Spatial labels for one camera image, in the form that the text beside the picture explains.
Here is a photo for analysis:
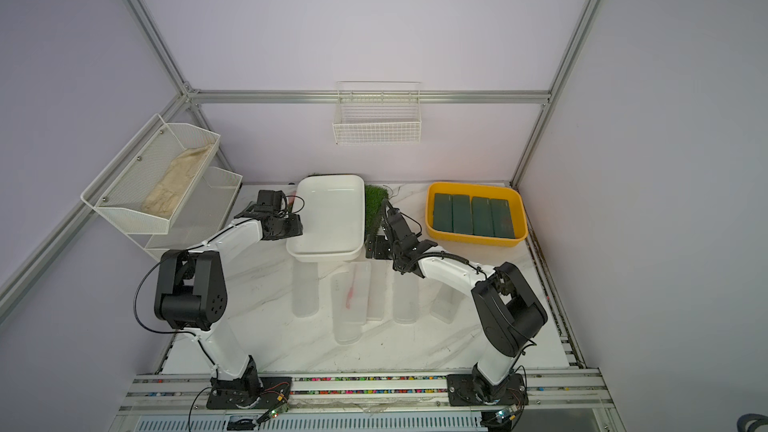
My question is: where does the white plastic storage box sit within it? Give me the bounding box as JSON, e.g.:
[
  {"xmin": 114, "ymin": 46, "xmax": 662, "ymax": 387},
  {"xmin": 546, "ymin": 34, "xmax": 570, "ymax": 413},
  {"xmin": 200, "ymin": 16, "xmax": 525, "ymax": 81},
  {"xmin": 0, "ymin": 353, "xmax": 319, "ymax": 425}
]
[{"xmin": 286, "ymin": 175, "xmax": 365, "ymax": 263}]

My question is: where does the yellow plastic storage box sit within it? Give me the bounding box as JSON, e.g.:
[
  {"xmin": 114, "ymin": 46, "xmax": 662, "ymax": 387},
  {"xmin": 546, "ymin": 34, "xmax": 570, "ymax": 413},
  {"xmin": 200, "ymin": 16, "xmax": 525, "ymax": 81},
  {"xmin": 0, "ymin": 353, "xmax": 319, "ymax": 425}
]
[{"xmin": 425, "ymin": 182, "xmax": 529, "ymax": 248}]

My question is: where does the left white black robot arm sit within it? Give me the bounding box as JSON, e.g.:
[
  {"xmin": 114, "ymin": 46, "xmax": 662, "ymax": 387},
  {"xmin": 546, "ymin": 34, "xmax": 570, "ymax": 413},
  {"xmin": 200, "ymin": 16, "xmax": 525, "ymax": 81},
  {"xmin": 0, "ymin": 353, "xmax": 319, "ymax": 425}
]
[{"xmin": 154, "ymin": 190, "xmax": 305, "ymax": 381}]

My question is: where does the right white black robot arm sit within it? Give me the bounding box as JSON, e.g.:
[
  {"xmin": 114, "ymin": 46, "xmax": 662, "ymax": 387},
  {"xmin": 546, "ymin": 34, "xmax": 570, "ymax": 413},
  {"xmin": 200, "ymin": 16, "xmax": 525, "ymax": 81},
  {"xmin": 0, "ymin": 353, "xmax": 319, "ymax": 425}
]
[{"xmin": 366, "ymin": 199, "xmax": 548, "ymax": 390}]

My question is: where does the clear pencil case with pink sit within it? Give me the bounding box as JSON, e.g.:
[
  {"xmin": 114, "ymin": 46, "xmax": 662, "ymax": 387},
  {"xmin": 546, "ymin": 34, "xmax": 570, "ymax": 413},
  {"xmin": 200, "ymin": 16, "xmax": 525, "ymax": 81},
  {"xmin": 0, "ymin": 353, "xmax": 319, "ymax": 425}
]
[{"xmin": 342, "ymin": 261, "xmax": 371, "ymax": 325}]

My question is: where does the green artificial grass mat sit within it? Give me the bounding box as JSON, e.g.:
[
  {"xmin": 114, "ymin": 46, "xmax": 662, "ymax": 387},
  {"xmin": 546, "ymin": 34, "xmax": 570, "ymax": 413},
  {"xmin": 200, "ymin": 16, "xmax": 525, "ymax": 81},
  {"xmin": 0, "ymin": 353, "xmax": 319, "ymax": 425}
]
[{"xmin": 307, "ymin": 173, "xmax": 391, "ymax": 243}]

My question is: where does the lower white mesh shelf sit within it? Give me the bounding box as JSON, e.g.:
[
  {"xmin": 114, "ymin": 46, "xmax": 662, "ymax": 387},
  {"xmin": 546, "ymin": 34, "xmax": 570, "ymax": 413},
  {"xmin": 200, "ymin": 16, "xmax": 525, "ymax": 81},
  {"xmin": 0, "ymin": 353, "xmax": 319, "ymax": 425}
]
[{"xmin": 128, "ymin": 166, "xmax": 242, "ymax": 260}]

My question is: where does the white mesh shelf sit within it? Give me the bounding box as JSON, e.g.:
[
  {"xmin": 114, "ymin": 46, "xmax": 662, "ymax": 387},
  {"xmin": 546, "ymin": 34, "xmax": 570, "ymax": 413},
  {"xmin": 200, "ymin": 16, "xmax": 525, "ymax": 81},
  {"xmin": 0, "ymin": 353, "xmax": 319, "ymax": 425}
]
[
  {"xmin": 128, "ymin": 166, "xmax": 242, "ymax": 260},
  {"xmin": 80, "ymin": 115, "xmax": 220, "ymax": 235}
]

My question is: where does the beige cloth in shelf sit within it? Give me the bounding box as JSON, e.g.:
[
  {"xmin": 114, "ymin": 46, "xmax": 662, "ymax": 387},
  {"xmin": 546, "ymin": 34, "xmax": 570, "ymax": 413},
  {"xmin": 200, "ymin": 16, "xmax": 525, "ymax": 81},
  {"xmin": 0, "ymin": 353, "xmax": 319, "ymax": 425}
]
[{"xmin": 141, "ymin": 145, "xmax": 212, "ymax": 219}]

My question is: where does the upper white mesh shelf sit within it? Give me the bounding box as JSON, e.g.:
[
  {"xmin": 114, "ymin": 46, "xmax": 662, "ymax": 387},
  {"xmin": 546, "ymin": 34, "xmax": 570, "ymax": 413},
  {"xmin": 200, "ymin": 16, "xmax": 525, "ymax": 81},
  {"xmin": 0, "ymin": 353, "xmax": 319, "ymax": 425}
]
[{"xmin": 80, "ymin": 115, "xmax": 220, "ymax": 235}]

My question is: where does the white wire wall basket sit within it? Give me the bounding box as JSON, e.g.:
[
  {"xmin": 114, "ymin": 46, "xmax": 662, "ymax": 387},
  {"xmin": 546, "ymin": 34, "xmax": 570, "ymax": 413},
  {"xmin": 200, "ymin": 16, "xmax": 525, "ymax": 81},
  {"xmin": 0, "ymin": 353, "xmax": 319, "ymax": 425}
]
[{"xmin": 332, "ymin": 81, "xmax": 422, "ymax": 146}]

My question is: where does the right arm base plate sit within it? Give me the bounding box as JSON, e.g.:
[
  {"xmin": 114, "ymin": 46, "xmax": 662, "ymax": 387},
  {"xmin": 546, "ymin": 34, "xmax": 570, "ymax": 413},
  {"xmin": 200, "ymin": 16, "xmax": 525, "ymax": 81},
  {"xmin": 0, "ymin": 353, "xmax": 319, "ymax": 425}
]
[{"xmin": 446, "ymin": 373, "xmax": 528, "ymax": 406}]

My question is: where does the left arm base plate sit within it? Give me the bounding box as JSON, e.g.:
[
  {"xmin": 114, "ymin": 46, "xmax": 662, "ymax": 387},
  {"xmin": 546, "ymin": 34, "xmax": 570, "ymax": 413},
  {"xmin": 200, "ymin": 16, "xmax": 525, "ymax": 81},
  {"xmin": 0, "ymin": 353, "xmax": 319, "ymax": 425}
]
[{"xmin": 206, "ymin": 376, "xmax": 293, "ymax": 410}]

